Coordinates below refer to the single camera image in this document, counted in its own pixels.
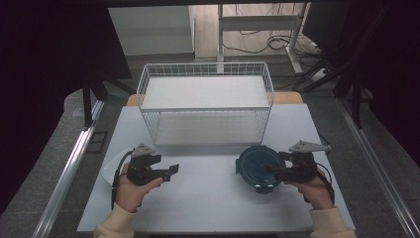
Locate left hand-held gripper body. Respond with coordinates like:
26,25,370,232
126,142,163,186

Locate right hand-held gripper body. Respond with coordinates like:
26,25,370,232
283,140,332,183

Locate round dark blue food container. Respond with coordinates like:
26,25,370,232
235,144,287,194

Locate white wire rack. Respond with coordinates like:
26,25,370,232
136,61,275,147

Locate person's left hand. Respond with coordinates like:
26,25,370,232
114,162,164,213

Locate person's right hand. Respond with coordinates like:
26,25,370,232
286,167,335,211

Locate wooden table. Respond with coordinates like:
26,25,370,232
126,91,305,107

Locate black metal stand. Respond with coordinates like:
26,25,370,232
81,73,137,131
291,59,374,130

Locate white power strip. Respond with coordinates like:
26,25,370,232
309,67,329,83

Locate white cabinet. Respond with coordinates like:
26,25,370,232
108,5,196,58

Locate left hand-held gripper cable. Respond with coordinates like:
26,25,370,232
110,149,134,210

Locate hand-held gripper cable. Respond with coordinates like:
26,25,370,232
315,162,336,204
110,149,134,210

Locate right hand-held gripper cable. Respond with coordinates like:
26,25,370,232
315,162,336,204

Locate aluminium rail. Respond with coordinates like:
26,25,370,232
31,99,106,238
336,98,420,238

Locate black floor cable tangle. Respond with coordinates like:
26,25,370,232
221,3,320,57

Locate white desk frame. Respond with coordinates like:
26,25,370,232
217,3,311,74

